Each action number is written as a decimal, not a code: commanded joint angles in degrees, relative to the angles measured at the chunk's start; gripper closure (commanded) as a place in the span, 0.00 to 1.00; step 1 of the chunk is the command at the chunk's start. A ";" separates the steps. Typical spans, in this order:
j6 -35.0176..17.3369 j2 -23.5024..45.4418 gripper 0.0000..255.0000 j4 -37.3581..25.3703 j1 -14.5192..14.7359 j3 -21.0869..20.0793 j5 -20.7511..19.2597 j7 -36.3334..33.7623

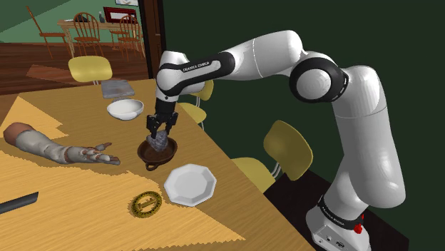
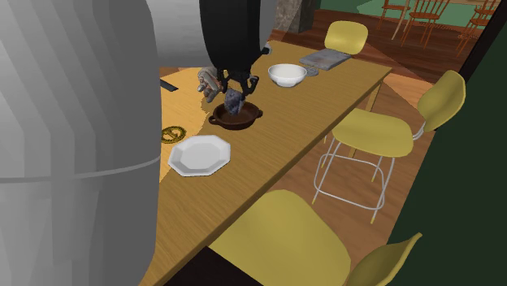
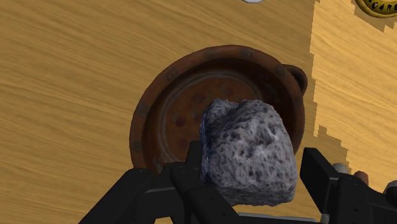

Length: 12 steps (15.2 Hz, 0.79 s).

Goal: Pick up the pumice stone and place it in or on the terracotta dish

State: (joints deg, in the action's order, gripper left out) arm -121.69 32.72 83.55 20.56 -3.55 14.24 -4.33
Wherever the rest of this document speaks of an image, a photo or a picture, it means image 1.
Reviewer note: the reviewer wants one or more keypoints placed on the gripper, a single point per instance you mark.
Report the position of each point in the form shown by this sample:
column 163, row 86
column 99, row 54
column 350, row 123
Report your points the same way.
column 166, row 107

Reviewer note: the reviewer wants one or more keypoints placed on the flat black bar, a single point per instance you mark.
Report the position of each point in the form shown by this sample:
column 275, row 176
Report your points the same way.
column 17, row 202

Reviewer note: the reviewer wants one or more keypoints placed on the grey rough stone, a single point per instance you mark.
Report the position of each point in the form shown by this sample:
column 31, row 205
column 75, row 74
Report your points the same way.
column 159, row 141

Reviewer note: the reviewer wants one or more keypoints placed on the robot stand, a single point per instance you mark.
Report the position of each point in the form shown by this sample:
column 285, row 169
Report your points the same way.
column 295, row 205

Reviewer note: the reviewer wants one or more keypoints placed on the white round bowl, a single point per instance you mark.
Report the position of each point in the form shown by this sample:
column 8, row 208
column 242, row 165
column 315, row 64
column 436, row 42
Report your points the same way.
column 125, row 109

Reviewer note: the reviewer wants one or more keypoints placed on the grey flat slab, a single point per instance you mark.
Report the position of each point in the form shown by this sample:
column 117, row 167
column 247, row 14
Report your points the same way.
column 117, row 89

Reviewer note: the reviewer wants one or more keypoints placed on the white octagonal plate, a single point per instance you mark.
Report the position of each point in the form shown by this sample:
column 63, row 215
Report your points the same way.
column 189, row 184

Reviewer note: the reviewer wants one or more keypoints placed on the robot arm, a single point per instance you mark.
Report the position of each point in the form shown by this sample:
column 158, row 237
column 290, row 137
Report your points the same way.
column 365, row 139

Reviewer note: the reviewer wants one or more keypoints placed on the dark brown door frame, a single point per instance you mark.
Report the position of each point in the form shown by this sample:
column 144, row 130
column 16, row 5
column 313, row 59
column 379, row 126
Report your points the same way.
column 151, row 38

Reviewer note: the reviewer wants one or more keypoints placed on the pale wooden side table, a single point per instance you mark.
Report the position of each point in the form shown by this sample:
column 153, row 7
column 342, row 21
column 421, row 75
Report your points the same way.
column 67, row 26

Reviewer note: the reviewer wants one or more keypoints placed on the brown wooden spindle chair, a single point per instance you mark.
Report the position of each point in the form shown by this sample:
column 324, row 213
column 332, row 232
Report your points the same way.
column 130, row 34
column 45, row 34
column 87, row 29

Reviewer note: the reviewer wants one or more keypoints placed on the yellow chair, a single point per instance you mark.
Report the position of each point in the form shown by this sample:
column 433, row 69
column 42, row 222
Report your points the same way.
column 193, row 110
column 89, row 69
column 288, row 149

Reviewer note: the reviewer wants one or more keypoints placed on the light wooden dining table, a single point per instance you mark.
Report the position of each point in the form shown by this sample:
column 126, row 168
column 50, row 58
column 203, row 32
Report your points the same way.
column 87, row 180

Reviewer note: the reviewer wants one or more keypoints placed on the dark red picture frame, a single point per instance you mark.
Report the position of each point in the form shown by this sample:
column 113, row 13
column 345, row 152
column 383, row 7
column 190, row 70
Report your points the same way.
column 120, row 14

